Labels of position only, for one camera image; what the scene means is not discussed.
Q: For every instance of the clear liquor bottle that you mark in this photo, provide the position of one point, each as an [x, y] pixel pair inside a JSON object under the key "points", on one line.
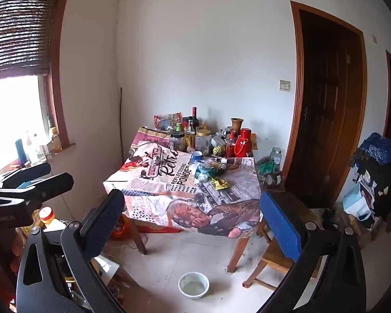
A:
{"points": [[189, 137]]}

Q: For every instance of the burgundy printed bag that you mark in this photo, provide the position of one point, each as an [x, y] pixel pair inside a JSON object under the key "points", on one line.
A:
{"points": [[150, 138]]}

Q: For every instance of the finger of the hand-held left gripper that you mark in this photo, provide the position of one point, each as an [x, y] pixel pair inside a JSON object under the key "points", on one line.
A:
{"points": [[22, 184], [52, 184]]}

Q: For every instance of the red thermos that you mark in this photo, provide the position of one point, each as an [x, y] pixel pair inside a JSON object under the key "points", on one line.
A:
{"points": [[245, 143]]}

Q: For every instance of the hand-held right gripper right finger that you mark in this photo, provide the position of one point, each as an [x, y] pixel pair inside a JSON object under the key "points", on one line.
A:
{"points": [[280, 225]]}

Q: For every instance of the orange cap bottle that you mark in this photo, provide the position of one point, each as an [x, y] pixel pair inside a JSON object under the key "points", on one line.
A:
{"points": [[47, 215]]}

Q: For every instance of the green glass bottle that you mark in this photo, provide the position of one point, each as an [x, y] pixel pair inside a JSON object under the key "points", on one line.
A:
{"points": [[50, 125]]}

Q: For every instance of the blue bottle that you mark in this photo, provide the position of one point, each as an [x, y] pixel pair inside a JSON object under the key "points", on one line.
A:
{"points": [[19, 153]]}

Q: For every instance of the light blue plastic bag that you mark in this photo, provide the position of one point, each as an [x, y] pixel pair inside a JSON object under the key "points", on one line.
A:
{"points": [[355, 202]]}

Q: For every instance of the yellow green wrapper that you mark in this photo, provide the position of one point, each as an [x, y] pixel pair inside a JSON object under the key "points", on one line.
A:
{"points": [[222, 184]]}

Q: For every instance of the white bowl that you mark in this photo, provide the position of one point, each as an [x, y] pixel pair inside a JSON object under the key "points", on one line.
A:
{"points": [[194, 287]]}

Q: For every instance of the brown clay vase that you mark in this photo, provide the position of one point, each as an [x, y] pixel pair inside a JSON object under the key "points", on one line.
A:
{"points": [[237, 124]]}

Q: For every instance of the yellow oil bottle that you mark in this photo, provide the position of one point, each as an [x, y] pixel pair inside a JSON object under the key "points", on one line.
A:
{"points": [[55, 140]]}

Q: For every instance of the green cloth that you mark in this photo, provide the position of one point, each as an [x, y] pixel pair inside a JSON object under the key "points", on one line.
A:
{"points": [[267, 167]]}

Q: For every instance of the yellow green ball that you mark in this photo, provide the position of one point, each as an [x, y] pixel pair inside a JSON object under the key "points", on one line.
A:
{"points": [[219, 151]]}

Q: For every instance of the dark wooden door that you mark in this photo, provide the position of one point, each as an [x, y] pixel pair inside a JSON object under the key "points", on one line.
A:
{"points": [[325, 104]]}

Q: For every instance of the table with printed cloth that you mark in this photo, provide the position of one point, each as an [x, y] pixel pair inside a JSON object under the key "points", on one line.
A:
{"points": [[169, 182]]}

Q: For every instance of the red sauce bottle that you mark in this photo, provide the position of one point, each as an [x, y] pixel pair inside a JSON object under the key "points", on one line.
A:
{"points": [[230, 148]]}

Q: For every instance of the green cap bottle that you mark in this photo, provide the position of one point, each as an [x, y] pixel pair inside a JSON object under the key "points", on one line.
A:
{"points": [[179, 127]]}

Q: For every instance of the wall light switch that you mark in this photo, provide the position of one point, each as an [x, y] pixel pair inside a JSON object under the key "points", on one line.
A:
{"points": [[285, 85]]}

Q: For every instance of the yellow lid glass jar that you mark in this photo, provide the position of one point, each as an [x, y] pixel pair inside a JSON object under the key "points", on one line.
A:
{"points": [[203, 143]]}

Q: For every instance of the black bag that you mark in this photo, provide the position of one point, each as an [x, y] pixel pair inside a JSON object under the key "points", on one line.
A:
{"points": [[381, 186]]}

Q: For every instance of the blue lace cloth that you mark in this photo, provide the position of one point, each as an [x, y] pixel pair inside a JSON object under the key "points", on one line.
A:
{"points": [[378, 150]]}

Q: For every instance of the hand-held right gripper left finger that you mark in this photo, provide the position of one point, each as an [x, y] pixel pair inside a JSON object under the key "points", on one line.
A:
{"points": [[102, 225]]}

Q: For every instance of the black lid glass jar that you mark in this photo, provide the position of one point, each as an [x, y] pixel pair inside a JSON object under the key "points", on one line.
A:
{"points": [[177, 141]]}

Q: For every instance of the glass jar metal lid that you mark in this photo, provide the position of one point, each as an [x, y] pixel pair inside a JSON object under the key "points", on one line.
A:
{"points": [[275, 156]]}

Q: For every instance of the colourful snack packet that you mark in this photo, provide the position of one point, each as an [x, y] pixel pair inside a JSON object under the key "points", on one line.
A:
{"points": [[166, 120]]}

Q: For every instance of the wooden window frame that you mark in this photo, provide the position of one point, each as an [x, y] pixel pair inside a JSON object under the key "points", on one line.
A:
{"points": [[56, 71]]}

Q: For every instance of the dark wine bottle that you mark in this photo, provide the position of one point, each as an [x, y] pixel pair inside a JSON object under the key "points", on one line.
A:
{"points": [[195, 120]]}

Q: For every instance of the small dark glass jar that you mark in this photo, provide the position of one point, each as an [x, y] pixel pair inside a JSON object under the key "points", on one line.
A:
{"points": [[272, 179]]}

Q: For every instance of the bamboo window blind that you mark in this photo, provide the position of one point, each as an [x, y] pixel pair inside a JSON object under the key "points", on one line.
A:
{"points": [[19, 32]]}

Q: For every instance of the black shoe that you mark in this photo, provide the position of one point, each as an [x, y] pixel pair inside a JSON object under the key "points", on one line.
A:
{"points": [[329, 218]]}

